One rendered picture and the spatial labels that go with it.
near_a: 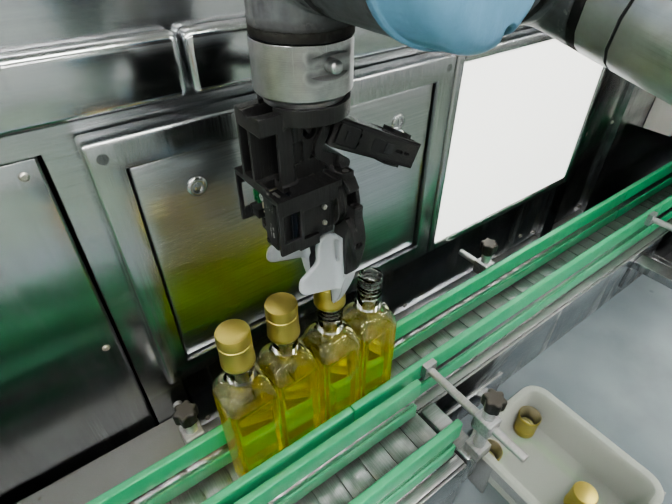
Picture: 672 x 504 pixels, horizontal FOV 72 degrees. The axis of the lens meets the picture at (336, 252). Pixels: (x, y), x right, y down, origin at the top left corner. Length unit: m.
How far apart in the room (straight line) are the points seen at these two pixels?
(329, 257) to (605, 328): 0.83
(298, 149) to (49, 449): 0.53
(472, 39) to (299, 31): 0.13
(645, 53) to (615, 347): 0.87
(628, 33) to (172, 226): 0.42
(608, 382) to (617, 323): 0.18
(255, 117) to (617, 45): 0.22
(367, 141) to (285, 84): 0.10
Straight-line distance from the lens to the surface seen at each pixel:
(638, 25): 0.31
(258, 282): 0.62
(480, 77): 0.74
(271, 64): 0.33
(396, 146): 0.42
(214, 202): 0.52
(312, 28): 0.32
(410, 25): 0.23
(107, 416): 0.73
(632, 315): 1.22
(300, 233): 0.38
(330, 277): 0.43
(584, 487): 0.83
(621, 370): 1.09
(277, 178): 0.37
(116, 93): 0.46
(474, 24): 0.23
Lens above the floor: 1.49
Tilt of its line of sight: 39 degrees down
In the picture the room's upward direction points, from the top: straight up
